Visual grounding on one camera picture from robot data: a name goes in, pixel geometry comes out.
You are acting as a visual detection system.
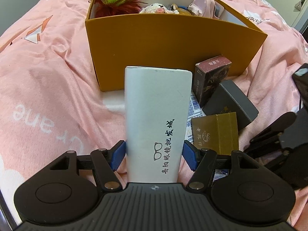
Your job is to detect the pink printed blanket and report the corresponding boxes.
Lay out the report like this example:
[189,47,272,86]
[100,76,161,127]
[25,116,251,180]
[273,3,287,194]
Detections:
[0,0,308,231]

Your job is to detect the small brown bear toy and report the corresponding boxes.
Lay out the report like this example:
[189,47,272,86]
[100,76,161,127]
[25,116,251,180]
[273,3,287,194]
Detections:
[168,3,194,15]

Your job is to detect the white glasses box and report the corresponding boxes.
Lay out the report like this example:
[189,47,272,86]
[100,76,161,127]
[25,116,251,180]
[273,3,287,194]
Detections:
[124,66,193,183]

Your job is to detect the dark grey box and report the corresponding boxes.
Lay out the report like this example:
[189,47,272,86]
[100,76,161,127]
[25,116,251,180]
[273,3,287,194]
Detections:
[202,80,259,129]

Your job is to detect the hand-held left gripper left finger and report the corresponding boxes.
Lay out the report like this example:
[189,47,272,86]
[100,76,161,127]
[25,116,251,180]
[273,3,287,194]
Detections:
[49,140,127,191]

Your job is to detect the pink plush earmuffs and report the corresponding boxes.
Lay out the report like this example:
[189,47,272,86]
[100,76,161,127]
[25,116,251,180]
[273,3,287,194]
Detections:
[189,0,225,20]

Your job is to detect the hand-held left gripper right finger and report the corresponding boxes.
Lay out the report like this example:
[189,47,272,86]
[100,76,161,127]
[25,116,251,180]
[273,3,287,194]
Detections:
[182,141,260,190]

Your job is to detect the orange cardboard box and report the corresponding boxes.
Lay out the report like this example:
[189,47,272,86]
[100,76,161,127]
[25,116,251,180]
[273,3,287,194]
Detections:
[85,0,268,92]

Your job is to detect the gold box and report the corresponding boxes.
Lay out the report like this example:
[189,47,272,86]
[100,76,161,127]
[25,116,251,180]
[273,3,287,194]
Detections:
[191,112,239,156]

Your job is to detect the maroon printed box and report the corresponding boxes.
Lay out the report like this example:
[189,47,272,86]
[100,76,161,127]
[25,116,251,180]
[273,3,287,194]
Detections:
[194,56,232,107]

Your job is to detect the cream crochet animal doll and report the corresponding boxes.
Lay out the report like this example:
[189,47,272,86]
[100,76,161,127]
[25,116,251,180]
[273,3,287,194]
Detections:
[139,3,170,14]

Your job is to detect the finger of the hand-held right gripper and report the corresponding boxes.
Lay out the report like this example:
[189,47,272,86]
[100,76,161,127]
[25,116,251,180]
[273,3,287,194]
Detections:
[249,112,297,147]
[244,144,293,171]

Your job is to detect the white printed packet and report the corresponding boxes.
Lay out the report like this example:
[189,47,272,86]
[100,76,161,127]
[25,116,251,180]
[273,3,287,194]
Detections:
[185,94,203,147]

